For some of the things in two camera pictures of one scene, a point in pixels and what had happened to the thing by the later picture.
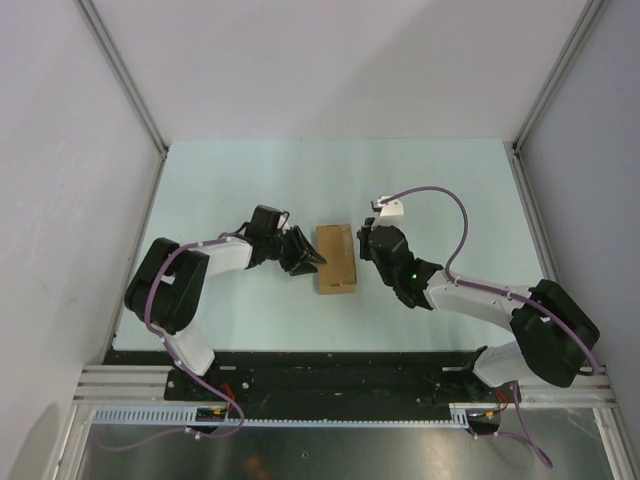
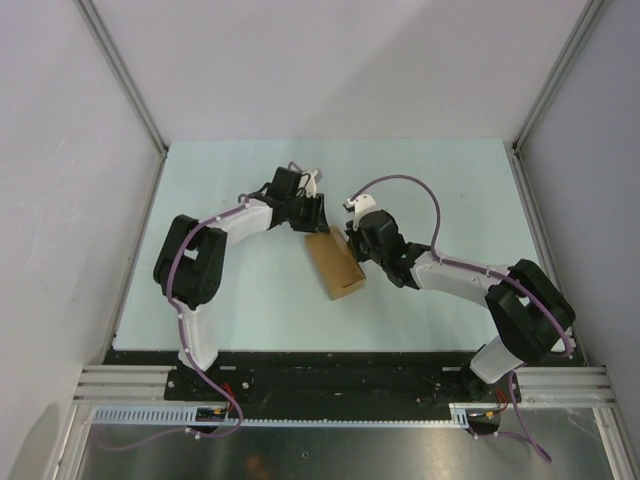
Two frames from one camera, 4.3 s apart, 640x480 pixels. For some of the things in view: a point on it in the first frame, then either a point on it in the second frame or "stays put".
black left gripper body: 290,250 → 306,213
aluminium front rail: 121,386 stays put
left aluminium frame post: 111,58 stays put
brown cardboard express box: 335,244 stays put
